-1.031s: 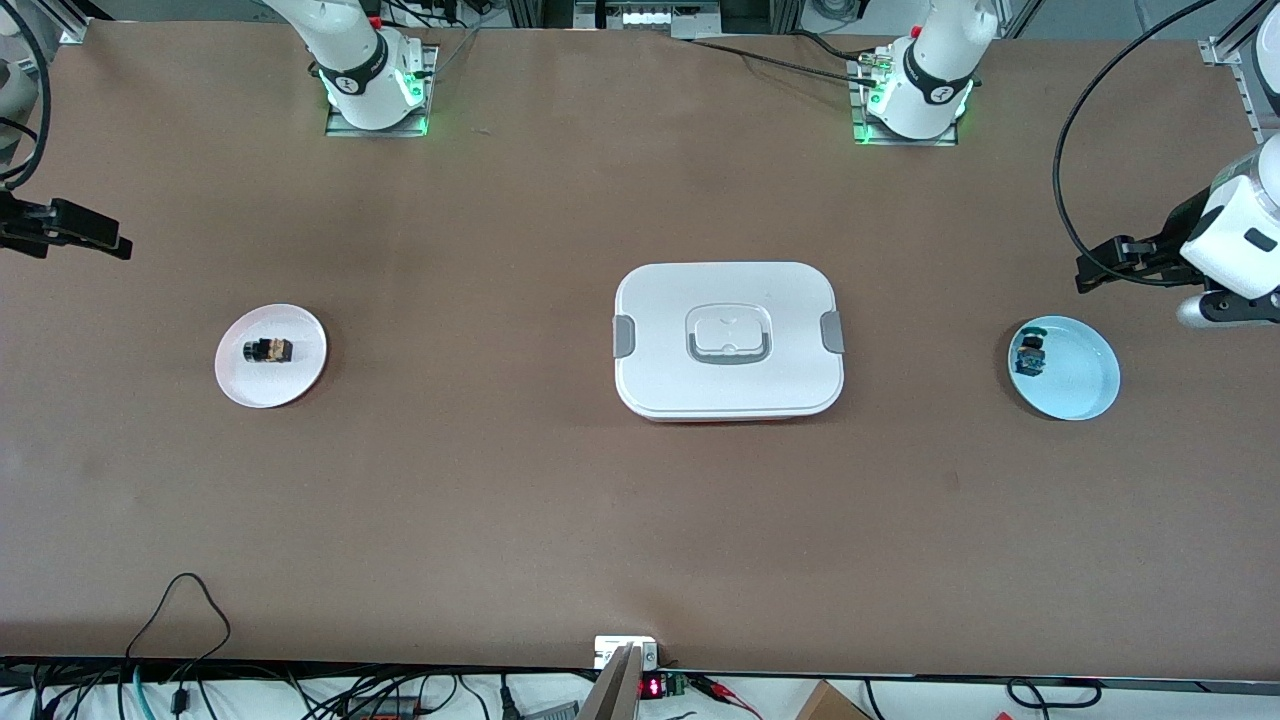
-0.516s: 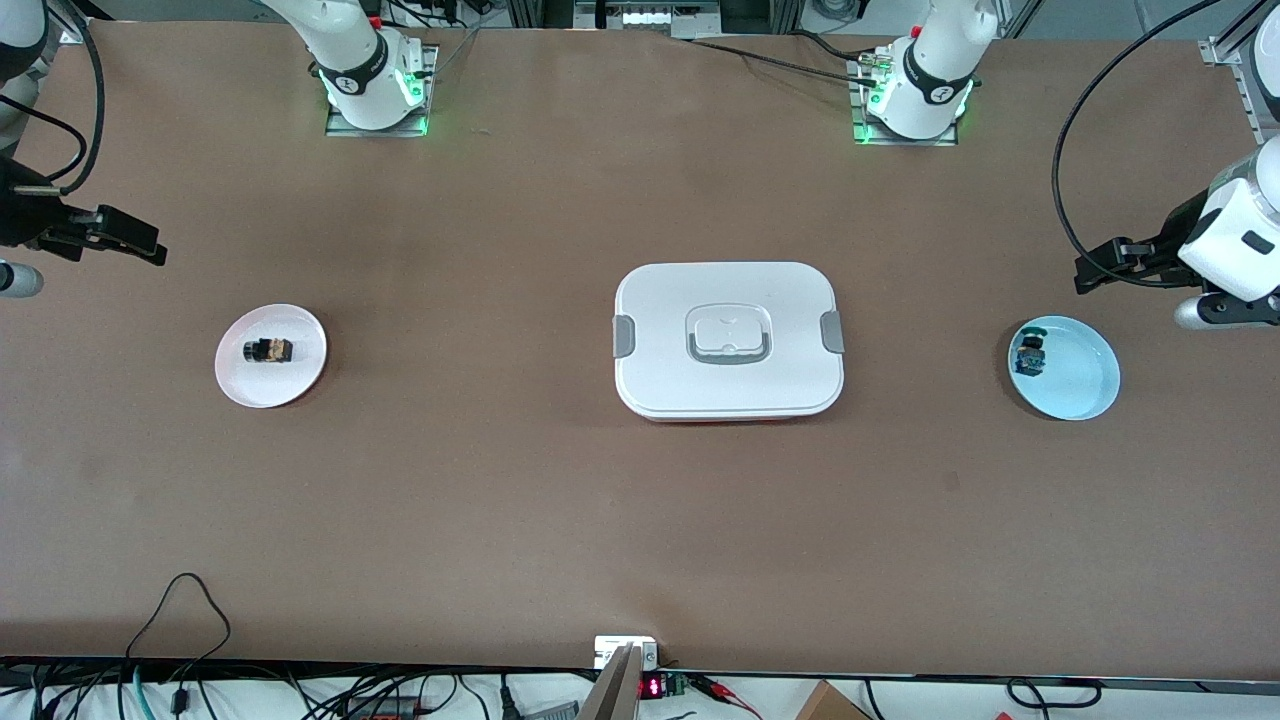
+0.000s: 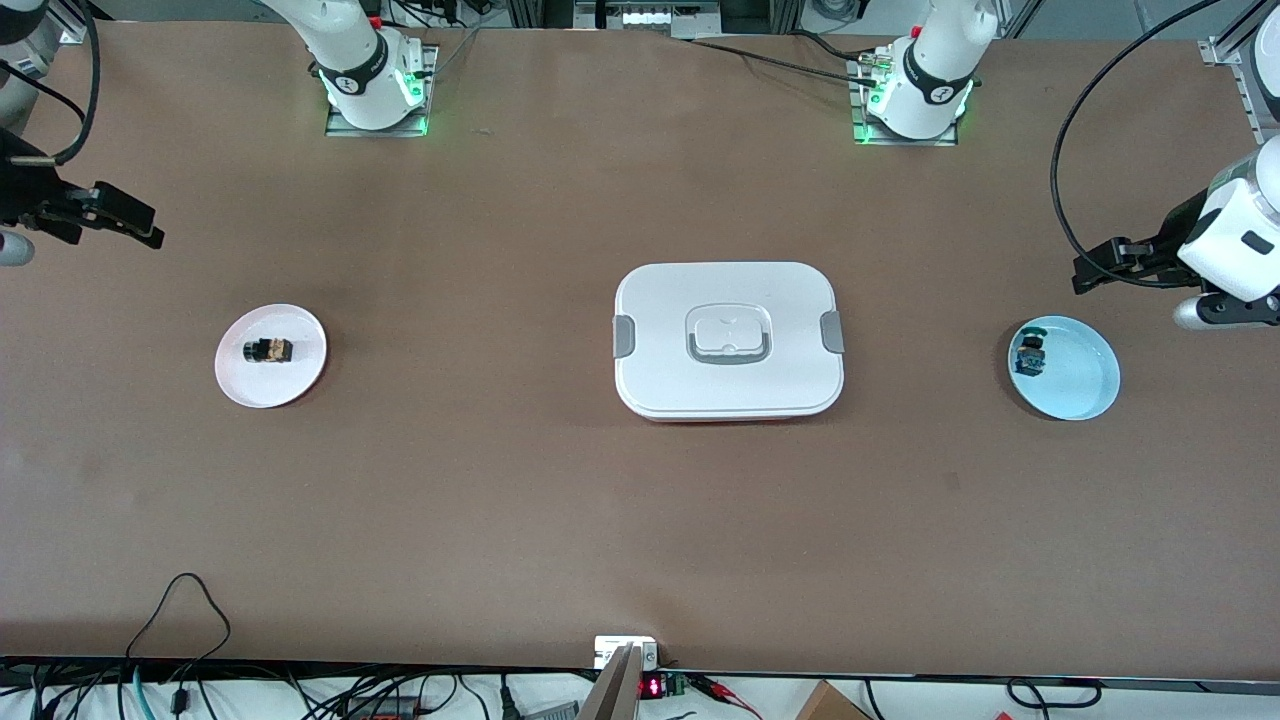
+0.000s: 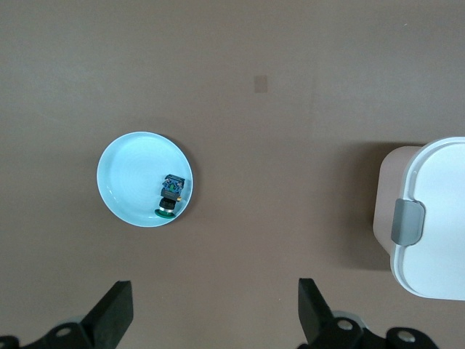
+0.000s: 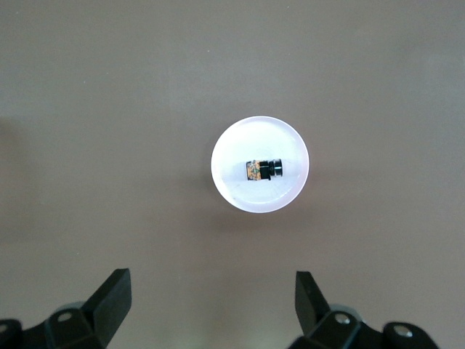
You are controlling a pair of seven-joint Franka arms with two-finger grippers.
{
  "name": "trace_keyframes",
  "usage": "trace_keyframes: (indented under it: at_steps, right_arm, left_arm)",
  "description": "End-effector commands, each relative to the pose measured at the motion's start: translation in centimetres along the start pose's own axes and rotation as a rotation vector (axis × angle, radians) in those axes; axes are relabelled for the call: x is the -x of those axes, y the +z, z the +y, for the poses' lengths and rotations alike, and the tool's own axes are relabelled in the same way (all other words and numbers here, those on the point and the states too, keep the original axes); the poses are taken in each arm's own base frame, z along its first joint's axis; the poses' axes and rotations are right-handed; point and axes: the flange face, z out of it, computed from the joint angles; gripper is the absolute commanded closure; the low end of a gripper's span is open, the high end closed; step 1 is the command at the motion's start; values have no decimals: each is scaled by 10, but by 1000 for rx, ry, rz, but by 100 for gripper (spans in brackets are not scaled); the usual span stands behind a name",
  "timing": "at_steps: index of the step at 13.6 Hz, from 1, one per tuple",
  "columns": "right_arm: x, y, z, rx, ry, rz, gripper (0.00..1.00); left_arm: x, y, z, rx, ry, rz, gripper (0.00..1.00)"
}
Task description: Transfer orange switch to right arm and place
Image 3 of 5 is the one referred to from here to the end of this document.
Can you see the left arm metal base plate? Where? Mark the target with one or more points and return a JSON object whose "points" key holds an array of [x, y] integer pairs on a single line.
{"points": [[935, 142]]}

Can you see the brown cardboard box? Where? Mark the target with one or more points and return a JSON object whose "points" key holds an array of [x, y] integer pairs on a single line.
{"points": [[830, 705]]}

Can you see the grey metal bar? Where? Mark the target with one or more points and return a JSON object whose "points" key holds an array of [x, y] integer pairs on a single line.
{"points": [[610, 700]]}

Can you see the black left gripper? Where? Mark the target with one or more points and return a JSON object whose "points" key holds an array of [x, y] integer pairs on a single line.
{"points": [[1166, 240]]}

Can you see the pale pink plate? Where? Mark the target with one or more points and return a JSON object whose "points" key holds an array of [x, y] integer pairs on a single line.
{"points": [[270, 385]]}

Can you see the white lunch box grey clips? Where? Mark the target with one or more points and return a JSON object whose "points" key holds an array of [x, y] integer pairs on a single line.
{"points": [[680, 300]]}

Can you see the light blue plate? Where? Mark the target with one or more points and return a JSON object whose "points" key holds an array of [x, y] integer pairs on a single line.
{"points": [[1080, 370]]}

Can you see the white power strip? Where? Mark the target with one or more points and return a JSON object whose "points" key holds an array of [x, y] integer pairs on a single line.
{"points": [[660, 17]]}

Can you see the aluminium frame rail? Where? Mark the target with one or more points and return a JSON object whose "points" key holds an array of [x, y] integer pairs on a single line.
{"points": [[75, 25], [1250, 100]]}

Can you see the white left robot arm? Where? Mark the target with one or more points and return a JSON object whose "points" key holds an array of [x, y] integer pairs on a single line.
{"points": [[940, 60]]}

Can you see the red clip leads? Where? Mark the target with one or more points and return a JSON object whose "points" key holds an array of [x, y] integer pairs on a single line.
{"points": [[715, 688]]}

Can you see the red digit display module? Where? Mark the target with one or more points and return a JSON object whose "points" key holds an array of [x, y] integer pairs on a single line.
{"points": [[651, 688]]}

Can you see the small white box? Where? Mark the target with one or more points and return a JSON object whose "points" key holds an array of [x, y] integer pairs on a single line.
{"points": [[610, 650]]}

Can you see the green terminal block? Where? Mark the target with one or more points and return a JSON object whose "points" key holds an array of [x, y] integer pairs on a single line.
{"points": [[674, 686]]}

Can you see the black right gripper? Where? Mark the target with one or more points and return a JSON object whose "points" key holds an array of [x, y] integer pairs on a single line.
{"points": [[22, 190]]}

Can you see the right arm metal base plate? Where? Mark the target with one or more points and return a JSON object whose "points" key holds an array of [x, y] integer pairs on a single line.
{"points": [[380, 132]]}

